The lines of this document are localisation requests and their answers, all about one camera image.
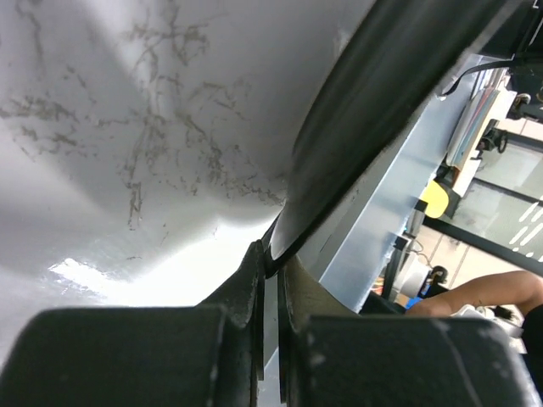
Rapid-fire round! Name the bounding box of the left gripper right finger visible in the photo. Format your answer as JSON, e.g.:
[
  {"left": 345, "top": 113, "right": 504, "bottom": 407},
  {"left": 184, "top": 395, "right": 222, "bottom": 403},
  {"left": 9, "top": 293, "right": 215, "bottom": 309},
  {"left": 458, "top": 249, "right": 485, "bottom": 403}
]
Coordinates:
[{"left": 277, "top": 259, "right": 542, "bottom": 406}]

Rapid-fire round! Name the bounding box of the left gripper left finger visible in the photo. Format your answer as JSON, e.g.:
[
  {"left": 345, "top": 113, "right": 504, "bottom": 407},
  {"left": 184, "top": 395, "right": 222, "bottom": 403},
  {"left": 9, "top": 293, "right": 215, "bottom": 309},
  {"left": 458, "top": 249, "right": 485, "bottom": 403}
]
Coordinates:
[{"left": 1, "top": 241, "right": 265, "bottom": 406}]

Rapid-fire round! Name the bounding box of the black rimmed beige plate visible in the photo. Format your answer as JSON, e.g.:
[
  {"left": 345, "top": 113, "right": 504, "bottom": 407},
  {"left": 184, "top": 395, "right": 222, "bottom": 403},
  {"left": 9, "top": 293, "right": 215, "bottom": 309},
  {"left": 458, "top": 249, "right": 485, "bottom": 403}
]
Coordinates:
[{"left": 267, "top": 1, "right": 518, "bottom": 263}]

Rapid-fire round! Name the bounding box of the person's forearm in background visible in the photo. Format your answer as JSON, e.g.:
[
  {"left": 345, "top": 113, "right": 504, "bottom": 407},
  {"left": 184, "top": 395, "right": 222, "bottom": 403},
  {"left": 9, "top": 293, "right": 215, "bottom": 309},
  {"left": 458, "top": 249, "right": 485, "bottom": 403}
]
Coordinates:
[{"left": 406, "top": 270, "right": 542, "bottom": 317}]

